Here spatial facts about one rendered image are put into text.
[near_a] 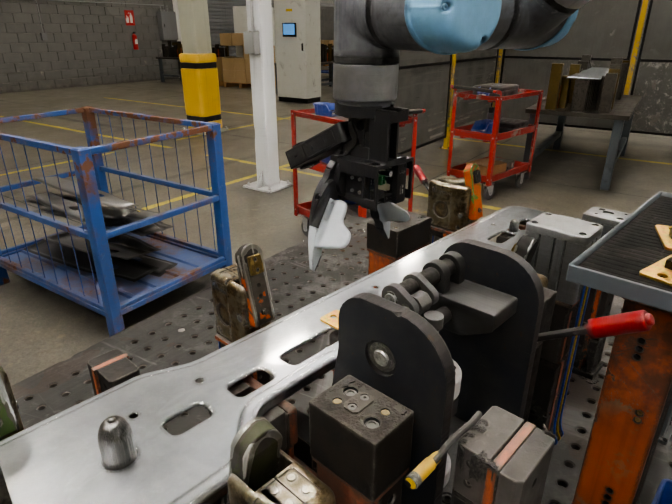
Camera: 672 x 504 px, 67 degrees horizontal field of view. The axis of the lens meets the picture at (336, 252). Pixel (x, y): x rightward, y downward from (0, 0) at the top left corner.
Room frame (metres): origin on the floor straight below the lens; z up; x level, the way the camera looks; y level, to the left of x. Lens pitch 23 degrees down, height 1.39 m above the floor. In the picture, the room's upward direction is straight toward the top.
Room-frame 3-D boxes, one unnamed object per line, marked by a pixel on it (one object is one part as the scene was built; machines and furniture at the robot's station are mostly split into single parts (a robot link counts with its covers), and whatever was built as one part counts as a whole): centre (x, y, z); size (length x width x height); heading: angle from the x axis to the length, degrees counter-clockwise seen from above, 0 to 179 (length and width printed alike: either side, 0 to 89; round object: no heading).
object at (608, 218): (0.95, -0.54, 0.88); 0.11 x 0.10 x 0.36; 47
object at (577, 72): (5.64, -2.71, 0.57); 1.86 x 0.90 x 1.14; 148
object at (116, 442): (0.38, 0.22, 1.02); 0.03 x 0.03 x 0.07
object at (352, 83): (0.62, -0.04, 1.33); 0.08 x 0.08 x 0.05
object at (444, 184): (1.19, -0.28, 0.88); 0.15 x 0.11 x 0.36; 47
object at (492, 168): (4.67, -1.42, 0.49); 0.81 x 0.46 x 0.97; 133
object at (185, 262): (2.72, 1.33, 0.47); 1.20 x 0.80 x 0.95; 56
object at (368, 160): (0.61, -0.04, 1.25); 0.09 x 0.08 x 0.12; 47
